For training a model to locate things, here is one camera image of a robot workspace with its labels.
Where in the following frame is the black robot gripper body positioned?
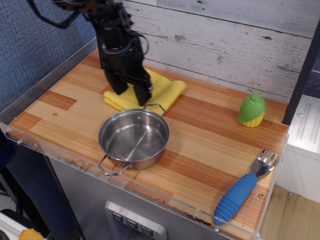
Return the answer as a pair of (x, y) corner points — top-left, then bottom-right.
(98, 34), (152, 86)

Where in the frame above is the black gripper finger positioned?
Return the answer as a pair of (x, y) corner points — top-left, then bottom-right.
(133, 84), (153, 107)
(104, 68), (128, 95)

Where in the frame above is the yellow cloth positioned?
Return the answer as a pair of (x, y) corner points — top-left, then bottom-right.
(103, 69), (187, 115)

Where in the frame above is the stainless steel pot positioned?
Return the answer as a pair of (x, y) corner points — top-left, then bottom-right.
(97, 103), (170, 176)

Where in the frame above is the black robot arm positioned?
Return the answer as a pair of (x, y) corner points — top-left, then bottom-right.
(53, 0), (154, 106)

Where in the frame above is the green yellow toy corn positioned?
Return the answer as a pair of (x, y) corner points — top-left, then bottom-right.
(237, 93), (267, 128)

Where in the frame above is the silver button control panel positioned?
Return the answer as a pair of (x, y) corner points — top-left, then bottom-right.
(104, 200), (167, 240)

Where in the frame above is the clear acrylic table guard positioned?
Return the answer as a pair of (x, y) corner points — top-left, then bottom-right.
(0, 40), (289, 240)

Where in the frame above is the yellow black object bottom left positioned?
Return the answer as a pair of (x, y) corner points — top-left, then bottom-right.
(0, 227), (48, 240)

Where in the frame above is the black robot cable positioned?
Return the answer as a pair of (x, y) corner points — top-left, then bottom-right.
(27, 0), (81, 30)

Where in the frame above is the blue handled metal fork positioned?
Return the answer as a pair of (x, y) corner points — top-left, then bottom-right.
(213, 149), (280, 226)

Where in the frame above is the white aluminium side rail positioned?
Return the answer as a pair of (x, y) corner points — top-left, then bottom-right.
(287, 95), (320, 154)

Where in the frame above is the black right frame post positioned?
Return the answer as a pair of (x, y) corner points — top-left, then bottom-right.
(282, 22), (320, 126)

